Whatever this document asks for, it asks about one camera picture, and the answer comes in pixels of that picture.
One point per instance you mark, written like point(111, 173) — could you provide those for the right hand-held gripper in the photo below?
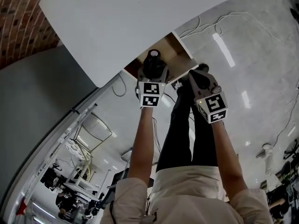
point(213, 104)

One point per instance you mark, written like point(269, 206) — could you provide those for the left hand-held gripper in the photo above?
point(149, 94)

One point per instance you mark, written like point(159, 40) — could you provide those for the person's left forearm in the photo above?
point(142, 143)

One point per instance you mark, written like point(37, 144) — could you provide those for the person's right forearm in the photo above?
point(227, 155)

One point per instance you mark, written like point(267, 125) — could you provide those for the white desk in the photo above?
point(116, 27)

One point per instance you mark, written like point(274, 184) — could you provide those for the person's right hand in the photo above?
point(216, 89)

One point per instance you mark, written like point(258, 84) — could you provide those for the person's left black shoe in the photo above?
point(178, 85)

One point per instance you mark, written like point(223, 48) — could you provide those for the person's black shoe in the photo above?
point(203, 67)
point(178, 85)

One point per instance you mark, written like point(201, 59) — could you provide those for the person's right black shoe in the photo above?
point(203, 67)

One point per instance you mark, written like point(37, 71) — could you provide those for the black trousers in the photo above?
point(180, 136)

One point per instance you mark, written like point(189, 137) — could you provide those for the beige shirt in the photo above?
point(187, 199)

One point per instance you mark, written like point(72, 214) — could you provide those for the white metal shelf rack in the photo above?
point(58, 151)

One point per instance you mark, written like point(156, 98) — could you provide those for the white small table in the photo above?
point(79, 183)

